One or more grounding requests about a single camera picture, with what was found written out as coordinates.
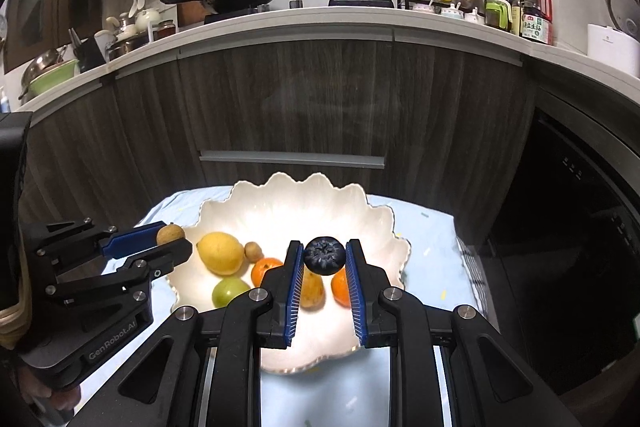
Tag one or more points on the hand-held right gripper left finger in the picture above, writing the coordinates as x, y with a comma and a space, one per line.
296, 292

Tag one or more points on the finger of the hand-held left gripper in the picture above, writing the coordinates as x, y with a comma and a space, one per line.
165, 258
135, 240

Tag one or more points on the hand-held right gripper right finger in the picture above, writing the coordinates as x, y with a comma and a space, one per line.
356, 292

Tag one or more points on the yellow mango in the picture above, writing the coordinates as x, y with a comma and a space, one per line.
312, 289

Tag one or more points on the orange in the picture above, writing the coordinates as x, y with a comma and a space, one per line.
264, 271
340, 287

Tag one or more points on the large brown longan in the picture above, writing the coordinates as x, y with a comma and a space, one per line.
170, 234

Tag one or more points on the blueberry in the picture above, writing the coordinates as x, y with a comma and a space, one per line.
325, 255

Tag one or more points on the yellow lemon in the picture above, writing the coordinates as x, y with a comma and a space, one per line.
220, 253

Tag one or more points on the small brown longan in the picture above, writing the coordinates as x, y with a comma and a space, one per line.
252, 250

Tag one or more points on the white scalloped bowl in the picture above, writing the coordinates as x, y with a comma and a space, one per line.
240, 212

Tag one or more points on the person's left hand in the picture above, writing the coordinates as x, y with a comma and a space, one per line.
55, 402

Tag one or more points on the light blue patterned tablecloth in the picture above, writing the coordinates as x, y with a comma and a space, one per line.
430, 247

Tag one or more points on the dark wood kitchen cabinets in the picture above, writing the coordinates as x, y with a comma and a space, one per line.
300, 107

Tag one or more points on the steel pan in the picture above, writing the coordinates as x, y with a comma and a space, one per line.
37, 64

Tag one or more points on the white teapot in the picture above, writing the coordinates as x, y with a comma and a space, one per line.
148, 21

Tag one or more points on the black dishwasher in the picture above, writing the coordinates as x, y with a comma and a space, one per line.
575, 232

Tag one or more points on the black gas stove burner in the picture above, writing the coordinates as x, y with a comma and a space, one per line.
360, 0

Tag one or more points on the white condiment jar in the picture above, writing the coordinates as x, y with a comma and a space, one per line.
451, 12
474, 17
424, 8

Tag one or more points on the green oil bottle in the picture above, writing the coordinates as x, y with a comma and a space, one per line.
496, 14

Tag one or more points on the large soy sauce bottle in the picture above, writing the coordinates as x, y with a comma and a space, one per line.
536, 22

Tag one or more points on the white box appliance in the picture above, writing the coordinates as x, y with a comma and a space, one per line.
615, 49

